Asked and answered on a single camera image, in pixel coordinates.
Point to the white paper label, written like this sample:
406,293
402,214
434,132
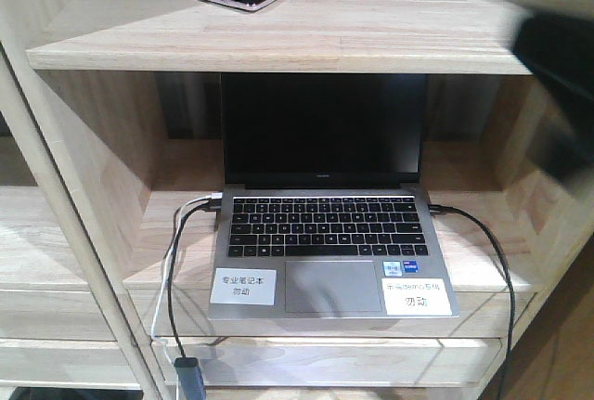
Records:
416,297
247,286

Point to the white paper label left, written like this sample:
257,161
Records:
247,286

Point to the white paper label right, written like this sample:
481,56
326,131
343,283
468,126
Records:
416,297

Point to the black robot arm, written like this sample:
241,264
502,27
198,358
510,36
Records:
558,50

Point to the grey usb adapter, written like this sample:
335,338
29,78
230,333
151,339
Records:
190,378

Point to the grey open laptop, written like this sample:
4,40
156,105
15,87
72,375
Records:
322,184

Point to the light wooden shelf unit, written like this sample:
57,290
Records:
90,178

